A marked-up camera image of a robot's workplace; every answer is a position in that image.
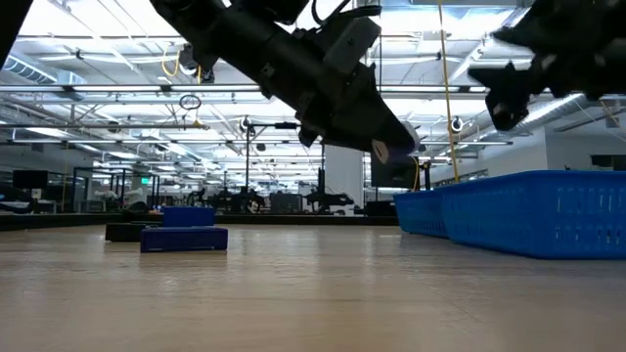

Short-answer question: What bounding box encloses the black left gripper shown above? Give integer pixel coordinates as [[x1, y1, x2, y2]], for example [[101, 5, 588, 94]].
[[263, 28, 415, 165]]

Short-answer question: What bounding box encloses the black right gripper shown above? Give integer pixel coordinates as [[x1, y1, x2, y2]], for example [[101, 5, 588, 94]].
[[466, 0, 626, 133]]

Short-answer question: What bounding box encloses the bright blue rectangular block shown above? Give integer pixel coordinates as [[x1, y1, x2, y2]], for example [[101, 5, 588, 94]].
[[162, 205, 217, 228]]

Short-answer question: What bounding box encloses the small black rectangular device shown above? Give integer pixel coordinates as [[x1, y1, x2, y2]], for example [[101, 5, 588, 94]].
[[104, 222, 148, 243]]

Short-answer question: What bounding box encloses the black monitor on stand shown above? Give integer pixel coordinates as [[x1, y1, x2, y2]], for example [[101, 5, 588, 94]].
[[370, 155, 421, 190]]

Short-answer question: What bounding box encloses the white square pillar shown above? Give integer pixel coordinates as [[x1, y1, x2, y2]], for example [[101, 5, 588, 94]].
[[325, 144, 366, 209]]

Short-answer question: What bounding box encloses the blue perforated plastic basket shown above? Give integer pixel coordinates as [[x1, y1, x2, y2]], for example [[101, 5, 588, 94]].
[[441, 169, 626, 260], [392, 188, 450, 240]]

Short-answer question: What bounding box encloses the black background rig stand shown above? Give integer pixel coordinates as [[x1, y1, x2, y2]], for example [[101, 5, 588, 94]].
[[242, 116, 328, 214]]

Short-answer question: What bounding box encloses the navy blue rectangular block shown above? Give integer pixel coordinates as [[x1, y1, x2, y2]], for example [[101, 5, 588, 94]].
[[140, 226, 230, 254]]

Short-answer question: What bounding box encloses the dark background desk monitor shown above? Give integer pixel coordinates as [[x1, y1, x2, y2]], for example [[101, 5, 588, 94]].
[[12, 169, 50, 191]]

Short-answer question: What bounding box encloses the silver ceiling duct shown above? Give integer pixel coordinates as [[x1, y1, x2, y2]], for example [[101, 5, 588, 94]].
[[508, 92, 588, 138]]

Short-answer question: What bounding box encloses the yellow hanging cable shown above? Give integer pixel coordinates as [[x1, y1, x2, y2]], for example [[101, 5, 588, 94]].
[[436, 0, 461, 184]]

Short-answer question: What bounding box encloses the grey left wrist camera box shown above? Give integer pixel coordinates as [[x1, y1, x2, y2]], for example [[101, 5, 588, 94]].
[[320, 17, 382, 75]]

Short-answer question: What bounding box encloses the black aluminium table frame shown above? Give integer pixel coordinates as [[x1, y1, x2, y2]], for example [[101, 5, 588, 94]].
[[0, 212, 400, 232]]

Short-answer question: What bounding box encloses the dark wall screen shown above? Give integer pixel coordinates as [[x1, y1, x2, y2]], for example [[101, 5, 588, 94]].
[[589, 154, 626, 172]]

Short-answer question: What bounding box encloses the black hanging cable loop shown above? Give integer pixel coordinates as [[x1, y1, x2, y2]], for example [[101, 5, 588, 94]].
[[177, 93, 203, 111]]

